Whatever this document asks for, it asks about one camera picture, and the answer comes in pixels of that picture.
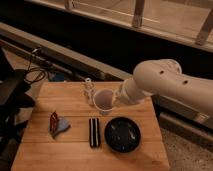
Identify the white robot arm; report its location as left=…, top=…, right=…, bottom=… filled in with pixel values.
left=115, top=59, right=213, bottom=130

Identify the black cable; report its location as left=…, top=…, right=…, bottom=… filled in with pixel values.
left=24, top=46, right=51, bottom=84

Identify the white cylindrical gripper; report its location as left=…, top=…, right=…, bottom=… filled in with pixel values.
left=114, top=78, right=147, bottom=106

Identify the black ceramic bowl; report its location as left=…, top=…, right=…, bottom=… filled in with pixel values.
left=104, top=117, right=141, bottom=153

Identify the dark furniture at left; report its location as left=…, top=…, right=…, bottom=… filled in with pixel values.
left=0, top=48, right=35, bottom=171

